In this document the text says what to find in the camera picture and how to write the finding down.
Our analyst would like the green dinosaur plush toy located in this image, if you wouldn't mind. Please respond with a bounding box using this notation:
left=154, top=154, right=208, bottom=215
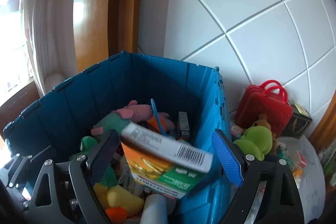
left=70, top=134, right=144, bottom=223

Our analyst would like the lime green frog plush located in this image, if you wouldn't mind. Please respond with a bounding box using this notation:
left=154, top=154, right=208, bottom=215
left=233, top=126, right=273, bottom=161

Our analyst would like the teal pink pig plush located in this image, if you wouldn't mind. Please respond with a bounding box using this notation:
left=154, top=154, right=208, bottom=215
left=91, top=112, right=131, bottom=138

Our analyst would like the orange green medicine box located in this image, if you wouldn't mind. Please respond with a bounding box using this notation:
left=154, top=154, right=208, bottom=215
left=120, top=122, right=214, bottom=199

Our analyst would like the blue plastic shoehorn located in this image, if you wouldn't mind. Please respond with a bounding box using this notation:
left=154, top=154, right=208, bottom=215
left=147, top=98, right=177, bottom=139

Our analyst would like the pink flat package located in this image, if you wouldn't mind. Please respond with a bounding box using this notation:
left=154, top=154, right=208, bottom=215
left=291, top=150, right=307, bottom=169

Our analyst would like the blue plastic storage crate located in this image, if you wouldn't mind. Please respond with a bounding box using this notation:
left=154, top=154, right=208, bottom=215
left=3, top=53, right=230, bottom=223

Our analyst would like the brown bear plush toy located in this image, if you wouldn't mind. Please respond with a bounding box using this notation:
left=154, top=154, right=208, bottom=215
left=252, top=114, right=278, bottom=155

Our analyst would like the dark wooden cabinet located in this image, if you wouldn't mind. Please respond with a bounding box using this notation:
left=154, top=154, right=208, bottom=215
left=0, top=80, right=40, bottom=135

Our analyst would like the red plastic toy suitcase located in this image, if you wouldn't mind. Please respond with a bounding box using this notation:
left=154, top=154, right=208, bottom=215
left=235, top=80, right=293, bottom=136

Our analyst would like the pink pig plush toy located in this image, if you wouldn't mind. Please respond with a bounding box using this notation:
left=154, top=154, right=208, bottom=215
left=115, top=100, right=175, bottom=132

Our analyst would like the grey slim cosmetic box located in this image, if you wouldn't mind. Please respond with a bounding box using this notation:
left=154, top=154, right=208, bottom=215
left=178, top=111, right=190, bottom=141

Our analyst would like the white curtain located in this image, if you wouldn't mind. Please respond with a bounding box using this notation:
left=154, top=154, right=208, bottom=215
left=23, top=0, right=78, bottom=96

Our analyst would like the wooden door frame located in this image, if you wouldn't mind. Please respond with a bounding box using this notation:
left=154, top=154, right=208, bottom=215
left=73, top=0, right=140, bottom=71

